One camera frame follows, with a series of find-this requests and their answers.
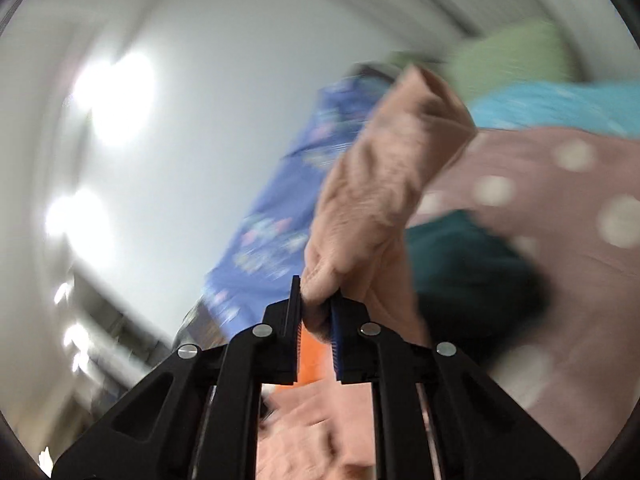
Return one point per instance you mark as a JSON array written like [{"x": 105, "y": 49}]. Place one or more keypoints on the pink quilted garment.
[{"x": 380, "y": 170}]

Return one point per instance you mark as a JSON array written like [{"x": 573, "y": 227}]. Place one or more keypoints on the dark teal plush blanket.
[{"x": 460, "y": 270}]

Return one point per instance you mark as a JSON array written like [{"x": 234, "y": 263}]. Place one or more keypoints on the light blue bed sheet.
[{"x": 550, "y": 107}]

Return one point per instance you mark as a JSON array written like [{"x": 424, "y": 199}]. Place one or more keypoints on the orange puffer jacket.
[{"x": 312, "y": 360}]

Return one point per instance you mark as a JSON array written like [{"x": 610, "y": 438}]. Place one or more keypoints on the green pillow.
[{"x": 505, "y": 60}]

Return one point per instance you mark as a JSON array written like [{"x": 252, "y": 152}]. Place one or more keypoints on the bright ceiling light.
[
  {"x": 117, "y": 100},
  {"x": 75, "y": 220}
]

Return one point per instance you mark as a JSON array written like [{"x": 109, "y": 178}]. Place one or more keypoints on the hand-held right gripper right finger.
[{"x": 336, "y": 345}]

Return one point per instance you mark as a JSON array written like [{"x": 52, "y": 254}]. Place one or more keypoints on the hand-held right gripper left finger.
[{"x": 287, "y": 340}]

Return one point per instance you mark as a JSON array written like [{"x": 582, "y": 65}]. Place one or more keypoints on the blue tree-print sheet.
[{"x": 280, "y": 210}]

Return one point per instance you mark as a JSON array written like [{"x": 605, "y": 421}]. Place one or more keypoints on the pink polka dot bed cover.
[{"x": 540, "y": 210}]

